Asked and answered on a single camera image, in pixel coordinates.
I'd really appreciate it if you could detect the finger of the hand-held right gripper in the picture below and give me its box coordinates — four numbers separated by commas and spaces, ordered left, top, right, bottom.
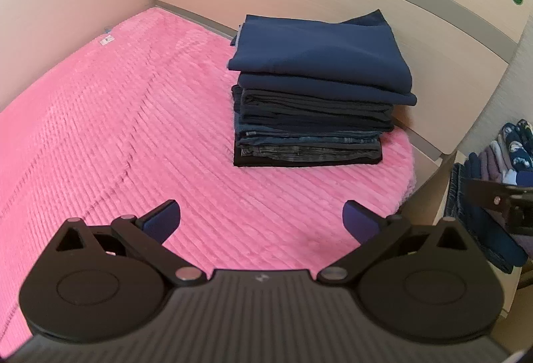
465, 177, 513, 214

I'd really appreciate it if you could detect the blue sleeveless shirt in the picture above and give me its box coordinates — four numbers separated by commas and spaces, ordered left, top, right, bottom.
227, 10, 418, 107

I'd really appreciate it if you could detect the stack of folded dark clothes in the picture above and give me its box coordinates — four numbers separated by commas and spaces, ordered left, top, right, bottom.
232, 85, 395, 168

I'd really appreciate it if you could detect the row of folded clothes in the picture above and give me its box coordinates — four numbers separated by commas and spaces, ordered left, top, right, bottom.
447, 119, 533, 274

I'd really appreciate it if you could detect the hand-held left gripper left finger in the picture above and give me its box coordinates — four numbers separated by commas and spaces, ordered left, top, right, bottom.
56, 200, 205, 286

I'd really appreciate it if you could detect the pink ribbed blanket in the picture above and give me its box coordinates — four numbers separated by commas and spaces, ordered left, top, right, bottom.
0, 7, 417, 347

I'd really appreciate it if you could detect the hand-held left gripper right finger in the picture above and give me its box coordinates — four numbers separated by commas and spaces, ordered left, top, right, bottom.
317, 200, 470, 284

